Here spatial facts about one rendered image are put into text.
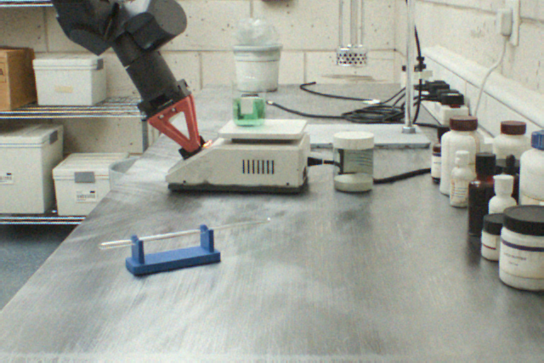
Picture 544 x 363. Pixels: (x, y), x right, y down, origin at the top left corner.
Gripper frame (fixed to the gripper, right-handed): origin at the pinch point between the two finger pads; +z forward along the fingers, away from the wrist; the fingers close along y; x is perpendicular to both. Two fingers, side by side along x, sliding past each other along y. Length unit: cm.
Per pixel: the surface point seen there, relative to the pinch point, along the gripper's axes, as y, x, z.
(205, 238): -33.0, -1.9, 7.8
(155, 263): -37.2, 3.0, 6.9
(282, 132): -4.1, -12.8, 4.7
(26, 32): 240, 82, -66
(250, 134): -4.6, -8.7, 2.6
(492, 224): -34, -30, 22
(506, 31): 34, -55, 13
